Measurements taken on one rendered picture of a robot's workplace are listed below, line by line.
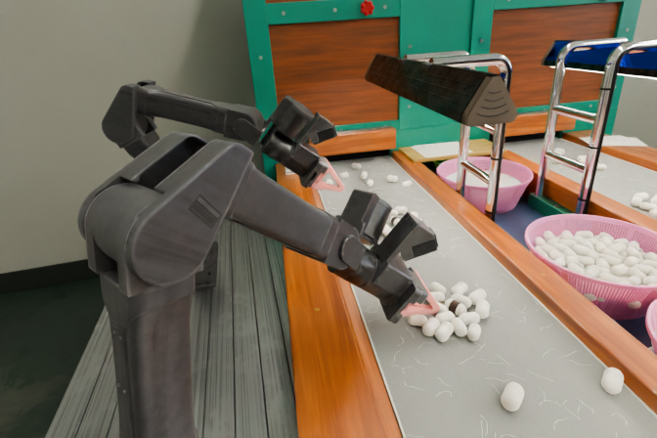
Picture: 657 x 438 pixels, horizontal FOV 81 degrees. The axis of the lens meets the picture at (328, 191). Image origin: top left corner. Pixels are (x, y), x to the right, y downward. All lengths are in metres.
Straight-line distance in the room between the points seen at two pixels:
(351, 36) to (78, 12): 1.29
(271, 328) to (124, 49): 1.63
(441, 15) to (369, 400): 1.19
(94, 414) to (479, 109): 0.73
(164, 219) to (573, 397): 0.53
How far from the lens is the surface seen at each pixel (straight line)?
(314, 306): 0.66
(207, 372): 0.74
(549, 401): 0.61
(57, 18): 2.19
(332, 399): 0.54
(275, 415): 0.66
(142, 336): 0.34
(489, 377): 0.61
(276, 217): 0.39
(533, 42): 1.61
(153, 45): 2.09
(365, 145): 1.32
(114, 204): 0.33
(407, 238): 0.55
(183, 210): 0.30
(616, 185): 1.32
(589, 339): 0.69
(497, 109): 0.62
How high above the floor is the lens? 1.18
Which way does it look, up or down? 23 degrees down
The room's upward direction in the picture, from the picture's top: 4 degrees counter-clockwise
